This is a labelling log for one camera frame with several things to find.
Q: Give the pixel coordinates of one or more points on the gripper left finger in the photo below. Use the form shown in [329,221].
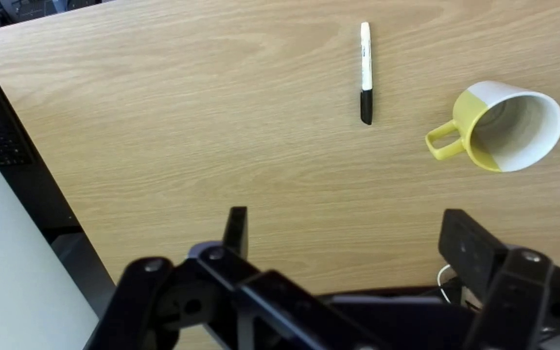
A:
[221,287]

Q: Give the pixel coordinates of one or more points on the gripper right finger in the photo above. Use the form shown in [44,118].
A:
[508,277]

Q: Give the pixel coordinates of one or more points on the white marker with black cap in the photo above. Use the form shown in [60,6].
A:
[366,73]

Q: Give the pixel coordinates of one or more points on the yellow and white mug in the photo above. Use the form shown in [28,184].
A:
[503,126]

